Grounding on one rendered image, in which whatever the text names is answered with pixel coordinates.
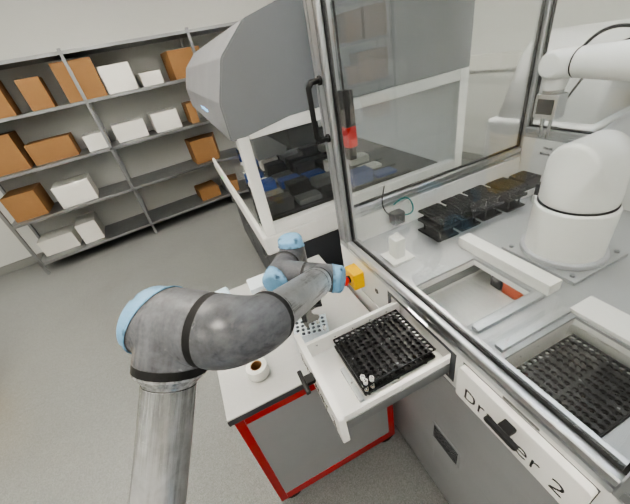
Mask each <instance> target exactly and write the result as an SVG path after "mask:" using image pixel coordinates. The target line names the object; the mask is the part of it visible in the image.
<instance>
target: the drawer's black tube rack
mask: <svg viewBox="0 0 630 504"><path fill-rule="evenodd" d="M393 312H396V313H393ZM389 314H391V316H389ZM396 315H399V316H396ZM383 317H386V318H383ZM391 317H392V318H391ZM400 317H401V318H402V319H399V318H400ZM378 319H381V321H379V320H378ZM387 319H388V320H387ZM402 320H404V321H405V322H402ZM374 321H376V323H373V322H374ZM381 322H382V323H381ZM405 323H407V324H408V325H405ZM368 324H371V325H370V326H369V325H368ZM377 324H378V325H377ZM409 326H410V327H411V328H408V327H409ZM362 327H365V328H364V329H362ZM371 327H372V328H371ZM358 329H359V330H360V331H356V330H358ZM364 330H366V331H364ZM412 331H415V333H413V332H412ZM352 332H354V334H351V333H352ZM359 333H360V334H359ZM415 334H418V335H419V336H416V335H415ZM346 335H349V336H346ZM354 335H355V336H354ZM341 337H344V338H343V339H341ZM419 337H421V338H422V339H419ZM348 338H349V339H348ZM339 339H340V341H341V342H342V343H343V345H344V346H345V348H346V349H347V350H348V352H349V353H350V355H351V356H352V359H354V361H355V362H356V364H357V365H358V367H359V368H360V369H361V371H362V372H363V374H364V375H365V377H366V378H367V380H368V381H369V383H370V385H372V384H374V385H375V388H374V389H372V388H371V386H368V388H369V391H368V392H365V389H364V388H363V387H362V385H361V383H360V382H359V380H358V378H357V377H356V375H355V374H354V372H353V371H352V369H351V368H350V366H349V365H348V363H347V362H346V360H345V359H344V357H343V355H342V354H341V352H340V351H339V349H338V348H337V346H336V345H335V346H334V348H335V350H336V351H337V353H338V354H339V356H340V357H341V359H342V361H343V362H344V364H345V365H346V367H347V368H348V370H349V371H350V373H351V375H352V376H353V378H354V379H355V381H356V382H357V384H358V385H359V387H360V389H361V390H362V392H363V393H364V395H365V396H367V395H371V393H372V392H374V391H376V390H377V389H379V388H381V387H383V386H385V385H387V384H388V383H390V382H392V381H394V380H396V379H400V377H401V376H403V375H405V374H407V373H408V372H410V371H412V370H414V369H416V368H418V367H419V366H421V365H423V364H427V362H428V361H430V360H432V359H434V358H435V355H434V354H433V353H432V352H433V351H435V350H436V348H435V347H434V346H433V345H432V344H431V343H430V342H429V341H428V340H427V339H425V338H424V337H423V336H422V335H421V334H420V333H419V332H418V331H417V330H416V329H415V328H414V327H413V326H412V325H411V324H410V323H409V322H408V321H407V320H406V319H405V318H404V317H403V316H402V315H401V314H400V313H399V312H398V311H397V310H396V309H395V310H393V311H391V312H389V313H387V314H385V315H383V316H380V317H378V318H376V319H374V320H372V321H370V322H368V323H366V324H364V325H362V326H360V327H358V328H356V329H354V330H351V331H349V332H347V333H345V334H343V335H341V336H339ZM344 340H345V341H344ZM422 341H425V343H422ZM426 344H428V345H429V346H428V347H427V346H425V345H426ZM429 348H432V349H433V350H429ZM370 375H373V376H374V382H370V380H369V376H370Z"/></svg>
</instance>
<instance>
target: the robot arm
mask: <svg viewBox="0 0 630 504"><path fill-rule="evenodd" d="M304 246H305V245H304V243H303V240H302V237H301V235H300V234H299V233H296V232H289V233H285V234H283V235H281V236H280V237H279V238H278V248H279V252H278V253H277V255H276V257H275V258H274V260H273V261H272V263H271V264H270V266H268V267H267V269H266V271H265V273H264V275H263V277H262V284H263V286H264V287H265V289H266V290H268V291H261V292H258V293H256V294H254V295H234V294H227V293H218V292H211V291H203V290H196V289H189V288H183V287H181V286H175V285H172V286H152V287H149V288H146V289H144V290H142V291H141V292H139V293H138V294H136V295H135V297H134V298H133V299H132V300H130V301H129V302H128V303H127V305H126V306H125V307H124V309H123V311H122V312H121V314H120V317H119V319H118V323H117V327H116V337H117V341H118V343H119V345H120V346H122V349H124V350H125V351H126V352H127V353H129V354H132V355H131V365H130V377H131V378H132V379H134V380H135V381H136V382H137V383H138V384H139V385H140V387H139V397H138V407H137V418H136V428H135V438H134V448H133V459H132V469H131V479H130V489H129V500H128V504H186V500H187V489H188V478H189V467H190V457H191V446H192V435H193V424H194V414H195V403H196V392H197V382H198V380H199V379H200V378H201V377H202V376H203V375H204V374H206V372H207V371H208V370H210V371H220V370H229V369H234V368H237V367H240V366H243V365H246V364H248V363H251V362H253V361H256V360H258V359H260V358H262V357H264V356H266V355H267V354H269V353H271V352H272V351H274V350H275V349H277V348H278V347H279V346H280V345H282V344H283V343H284V342H285V341H286V340H287V339H288V338H289V337H290V335H291V334H292V332H293V330H294V326H295V323H296V322H297V321H298V320H299V319H300V318H302V321H303V324H304V325H305V326H306V327H307V328H309V324H310V323H312V322H314V321H316V320H318V319H319V315H318V314H313V313H312V311H311V310H313V309H315V308H317V307H321V306H322V303H321V298H323V297H324V296H325V295H326V294H327V293H328V292H331V293H341V292H342V291H343V290H344V287H345V282H346V270H345V268H344V266H342V265H336V264H333V263H332V264H325V263H314V262H308V260H307V256H306V251H305V247H304Z"/></svg>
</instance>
